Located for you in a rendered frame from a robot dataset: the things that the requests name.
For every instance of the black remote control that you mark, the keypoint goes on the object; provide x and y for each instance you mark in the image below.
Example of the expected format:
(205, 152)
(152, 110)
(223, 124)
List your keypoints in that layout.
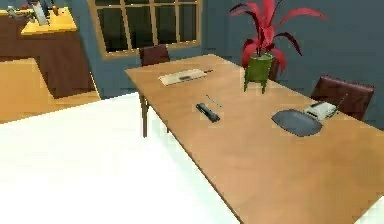
(207, 112)

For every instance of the cream flat rectangular board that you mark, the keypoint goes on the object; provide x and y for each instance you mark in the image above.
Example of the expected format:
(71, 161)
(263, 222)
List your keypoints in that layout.
(182, 76)

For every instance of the wooden framed window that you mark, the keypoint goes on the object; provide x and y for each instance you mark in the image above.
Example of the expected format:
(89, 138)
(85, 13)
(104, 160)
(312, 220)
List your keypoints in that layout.
(148, 25)

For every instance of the grey knife block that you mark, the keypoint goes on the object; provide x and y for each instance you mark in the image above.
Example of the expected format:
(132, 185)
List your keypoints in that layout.
(39, 12)

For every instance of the small brown bottle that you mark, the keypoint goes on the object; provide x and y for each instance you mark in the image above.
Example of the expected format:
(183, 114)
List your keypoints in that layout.
(55, 10)

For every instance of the thin grey pencil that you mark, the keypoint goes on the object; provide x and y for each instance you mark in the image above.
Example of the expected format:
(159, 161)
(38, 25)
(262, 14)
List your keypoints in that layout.
(213, 100)

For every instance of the red plant in green pot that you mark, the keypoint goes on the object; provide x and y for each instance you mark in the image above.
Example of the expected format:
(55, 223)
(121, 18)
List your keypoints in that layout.
(263, 40)

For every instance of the dark grey plate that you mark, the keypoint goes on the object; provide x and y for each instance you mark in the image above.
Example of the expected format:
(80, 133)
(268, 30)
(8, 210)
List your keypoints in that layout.
(296, 122)

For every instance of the brown wooden dining table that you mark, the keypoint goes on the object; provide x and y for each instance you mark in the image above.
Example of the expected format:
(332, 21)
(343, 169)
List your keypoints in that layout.
(266, 160)

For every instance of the brown cabinet with yellow top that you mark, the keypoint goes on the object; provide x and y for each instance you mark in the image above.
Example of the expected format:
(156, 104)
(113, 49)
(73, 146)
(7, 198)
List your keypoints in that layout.
(50, 56)

